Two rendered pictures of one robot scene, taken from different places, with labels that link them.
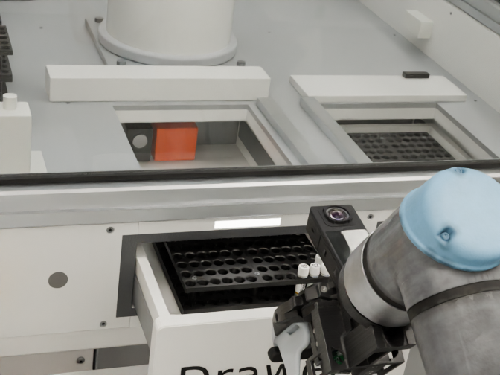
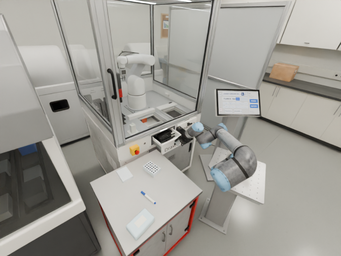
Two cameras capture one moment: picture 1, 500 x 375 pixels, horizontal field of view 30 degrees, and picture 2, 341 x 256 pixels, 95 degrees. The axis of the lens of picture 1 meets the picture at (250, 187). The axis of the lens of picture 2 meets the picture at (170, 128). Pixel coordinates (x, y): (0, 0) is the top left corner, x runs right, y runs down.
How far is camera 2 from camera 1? 0.53 m
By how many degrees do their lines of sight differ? 18
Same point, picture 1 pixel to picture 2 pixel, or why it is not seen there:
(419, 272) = (196, 133)
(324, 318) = (182, 138)
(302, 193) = (168, 124)
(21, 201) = (140, 135)
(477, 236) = (200, 128)
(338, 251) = (181, 131)
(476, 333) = (202, 137)
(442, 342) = (200, 139)
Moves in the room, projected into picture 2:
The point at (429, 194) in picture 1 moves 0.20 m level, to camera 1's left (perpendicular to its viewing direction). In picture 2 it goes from (195, 126) to (168, 129)
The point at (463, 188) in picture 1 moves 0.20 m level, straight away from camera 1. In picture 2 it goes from (198, 124) to (192, 110)
